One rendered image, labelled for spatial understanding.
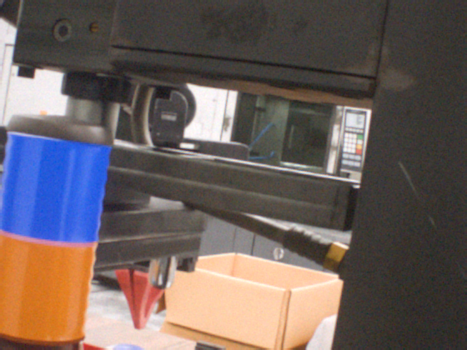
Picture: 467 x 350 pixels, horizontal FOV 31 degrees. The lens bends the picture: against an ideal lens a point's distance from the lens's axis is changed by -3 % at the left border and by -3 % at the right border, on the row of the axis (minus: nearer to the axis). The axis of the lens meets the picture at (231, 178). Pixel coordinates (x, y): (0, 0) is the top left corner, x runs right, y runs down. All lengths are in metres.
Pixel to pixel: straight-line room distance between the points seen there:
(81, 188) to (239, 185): 0.22
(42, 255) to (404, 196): 0.22
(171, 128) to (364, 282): 0.52
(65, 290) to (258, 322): 2.60
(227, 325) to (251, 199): 2.45
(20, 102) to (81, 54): 6.03
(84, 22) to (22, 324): 0.30
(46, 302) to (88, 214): 0.03
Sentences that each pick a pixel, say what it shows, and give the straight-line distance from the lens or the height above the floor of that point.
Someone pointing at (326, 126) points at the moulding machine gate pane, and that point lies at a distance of 5.27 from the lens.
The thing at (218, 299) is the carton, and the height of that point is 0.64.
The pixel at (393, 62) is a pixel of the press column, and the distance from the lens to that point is 0.46.
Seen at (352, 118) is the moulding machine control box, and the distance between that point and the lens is 5.10.
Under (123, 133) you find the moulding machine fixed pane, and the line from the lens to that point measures 6.00.
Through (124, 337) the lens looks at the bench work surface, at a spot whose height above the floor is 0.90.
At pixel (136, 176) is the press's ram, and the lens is 0.53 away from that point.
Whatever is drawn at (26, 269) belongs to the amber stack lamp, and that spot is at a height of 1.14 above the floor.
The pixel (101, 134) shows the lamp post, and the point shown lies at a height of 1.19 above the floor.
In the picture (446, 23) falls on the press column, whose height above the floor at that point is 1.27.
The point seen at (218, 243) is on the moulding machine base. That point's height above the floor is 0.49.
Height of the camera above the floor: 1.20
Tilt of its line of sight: 3 degrees down
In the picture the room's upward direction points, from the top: 9 degrees clockwise
